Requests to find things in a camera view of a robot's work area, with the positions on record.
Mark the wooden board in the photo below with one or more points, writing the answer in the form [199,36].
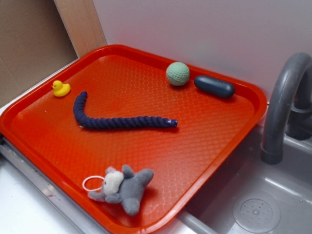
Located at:
[82,25]

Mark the red plastic tray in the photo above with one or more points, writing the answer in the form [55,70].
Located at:
[125,82]

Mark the grey plastic sink basin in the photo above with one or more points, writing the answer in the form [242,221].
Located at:
[247,196]

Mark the grey plush elephant toy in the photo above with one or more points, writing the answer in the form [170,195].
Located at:
[123,187]

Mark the green dimpled ball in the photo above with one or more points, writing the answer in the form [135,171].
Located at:
[178,74]

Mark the yellow rubber duck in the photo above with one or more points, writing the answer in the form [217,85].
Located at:
[60,89]

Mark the dark blue oblong capsule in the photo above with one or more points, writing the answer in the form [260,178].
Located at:
[214,86]

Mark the grey toy faucet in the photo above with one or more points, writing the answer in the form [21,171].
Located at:
[290,109]

